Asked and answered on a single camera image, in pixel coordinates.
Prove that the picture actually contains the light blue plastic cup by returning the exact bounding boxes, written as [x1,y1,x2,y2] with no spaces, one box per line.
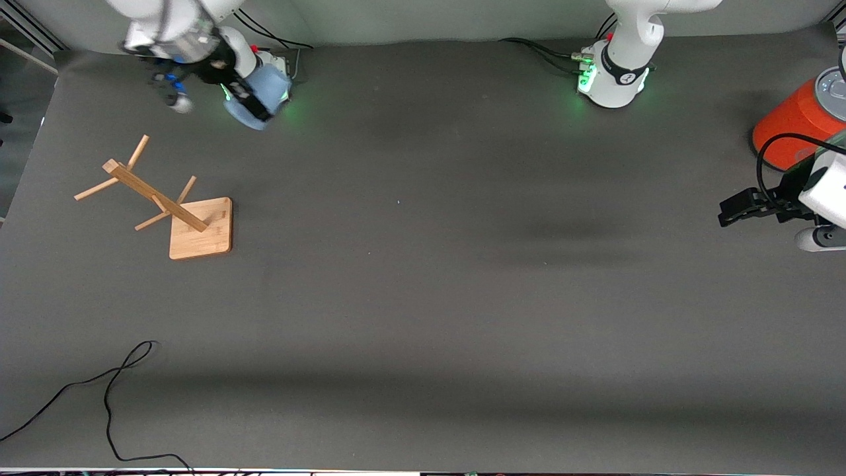
[223,65,293,131]

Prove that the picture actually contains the orange cylinder with grey lid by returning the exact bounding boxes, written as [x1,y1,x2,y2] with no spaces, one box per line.
[752,66,846,171]

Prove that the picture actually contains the wooden mug tree rack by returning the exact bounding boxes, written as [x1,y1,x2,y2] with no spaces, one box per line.
[74,135,233,260]

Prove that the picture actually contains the black right arm base cables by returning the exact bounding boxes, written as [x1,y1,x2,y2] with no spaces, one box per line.
[231,8,314,51]

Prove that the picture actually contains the black arm base cables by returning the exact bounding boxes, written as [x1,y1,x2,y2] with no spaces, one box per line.
[231,8,314,51]
[498,13,617,75]

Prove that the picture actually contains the aluminium frame rail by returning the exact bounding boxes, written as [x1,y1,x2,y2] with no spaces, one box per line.
[0,0,68,75]

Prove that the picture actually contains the black left arm base cables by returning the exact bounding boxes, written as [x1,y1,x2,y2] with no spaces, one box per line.
[498,13,617,75]

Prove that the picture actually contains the thin black loose cable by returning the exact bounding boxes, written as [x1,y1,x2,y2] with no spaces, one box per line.
[0,340,196,476]

